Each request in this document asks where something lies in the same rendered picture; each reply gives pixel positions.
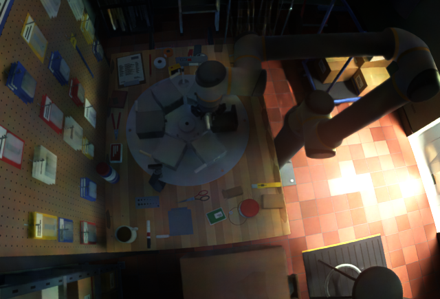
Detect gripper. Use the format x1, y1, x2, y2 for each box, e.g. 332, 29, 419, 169
191, 103, 218, 118

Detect grey carousel hub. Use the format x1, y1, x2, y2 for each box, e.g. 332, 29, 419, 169
177, 115, 197, 138

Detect black carousel bin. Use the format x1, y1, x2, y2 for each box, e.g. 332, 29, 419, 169
210, 104, 239, 134

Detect grey carousel bin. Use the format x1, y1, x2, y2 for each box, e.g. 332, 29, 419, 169
190, 133, 228, 166
152, 84, 188, 114
151, 139, 188, 171
135, 109, 166, 140

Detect grey round carousel disc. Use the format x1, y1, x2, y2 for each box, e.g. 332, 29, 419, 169
125, 74, 250, 187

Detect black carousel lock latch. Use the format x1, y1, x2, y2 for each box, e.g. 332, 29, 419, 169
147, 163, 166, 192

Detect red box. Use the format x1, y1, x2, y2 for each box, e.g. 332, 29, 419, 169
109, 143, 124, 164

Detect large brown cardboard box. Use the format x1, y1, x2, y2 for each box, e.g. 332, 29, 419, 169
400, 101, 440, 135

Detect dark round stool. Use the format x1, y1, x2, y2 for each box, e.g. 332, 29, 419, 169
318, 259, 404, 299

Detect black clipboard with paper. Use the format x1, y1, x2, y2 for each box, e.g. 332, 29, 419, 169
115, 52, 146, 89

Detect dark red notebook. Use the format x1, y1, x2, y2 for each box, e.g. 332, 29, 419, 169
110, 89, 129, 109

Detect brown block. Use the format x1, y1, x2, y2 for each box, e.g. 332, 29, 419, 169
221, 186, 244, 199

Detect grey blue step ladder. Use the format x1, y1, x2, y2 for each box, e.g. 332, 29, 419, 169
175, 0, 221, 34

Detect yellow utility knife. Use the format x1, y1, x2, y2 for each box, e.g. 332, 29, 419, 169
252, 181, 282, 190

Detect grey perforated gauge plate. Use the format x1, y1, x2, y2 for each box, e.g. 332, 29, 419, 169
135, 195, 161, 209

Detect green white card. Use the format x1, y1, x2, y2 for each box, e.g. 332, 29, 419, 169
205, 208, 227, 226

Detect red white blue can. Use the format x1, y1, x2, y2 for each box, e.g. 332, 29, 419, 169
95, 162, 120, 185

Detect grey blue sheet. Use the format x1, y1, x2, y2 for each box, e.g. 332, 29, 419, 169
167, 208, 193, 236

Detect yellow hanging packet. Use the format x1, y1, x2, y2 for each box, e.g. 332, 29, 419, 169
29, 212, 58, 241
20, 12, 49, 63
80, 13, 96, 44
81, 137, 96, 159

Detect blue hanging packet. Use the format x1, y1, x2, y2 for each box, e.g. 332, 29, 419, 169
57, 217, 75, 243
91, 39, 104, 62
80, 177, 98, 202
47, 50, 72, 86
5, 61, 38, 107

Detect red hanging packet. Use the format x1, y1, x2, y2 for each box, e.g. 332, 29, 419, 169
38, 94, 65, 134
0, 125, 25, 169
67, 78, 86, 107
80, 221, 98, 245

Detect blue yellow hanging tool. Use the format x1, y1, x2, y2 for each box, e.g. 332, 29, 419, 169
70, 34, 94, 78

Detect dark shelf unit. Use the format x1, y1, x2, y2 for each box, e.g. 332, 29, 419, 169
71, 0, 155, 35

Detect white coffee mug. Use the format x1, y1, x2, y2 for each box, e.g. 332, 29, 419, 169
114, 225, 139, 244

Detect large brown crate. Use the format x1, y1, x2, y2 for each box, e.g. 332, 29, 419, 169
179, 245, 293, 299

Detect brown pegboard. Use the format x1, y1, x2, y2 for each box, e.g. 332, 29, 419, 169
0, 0, 108, 255

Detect black ribbed floor mat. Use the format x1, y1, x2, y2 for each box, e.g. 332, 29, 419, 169
301, 233, 389, 299

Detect grey metal shelf unit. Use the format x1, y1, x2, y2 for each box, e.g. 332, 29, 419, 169
0, 261, 127, 299

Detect white cabinet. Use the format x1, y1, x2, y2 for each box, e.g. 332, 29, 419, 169
408, 118, 440, 192

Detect red handled pliers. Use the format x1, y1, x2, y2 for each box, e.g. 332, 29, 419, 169
110, 111, 122, 140

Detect red handled scissors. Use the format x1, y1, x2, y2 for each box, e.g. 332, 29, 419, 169
177, 190, 210, 204

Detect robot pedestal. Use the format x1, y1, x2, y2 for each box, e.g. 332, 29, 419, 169
274, 115, 307, 187

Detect thin wire ring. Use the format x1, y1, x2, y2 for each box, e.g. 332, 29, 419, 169
228, 207, 248, 227

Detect blue red frame ladder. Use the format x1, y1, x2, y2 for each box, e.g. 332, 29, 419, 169
300, 0, 364, 104

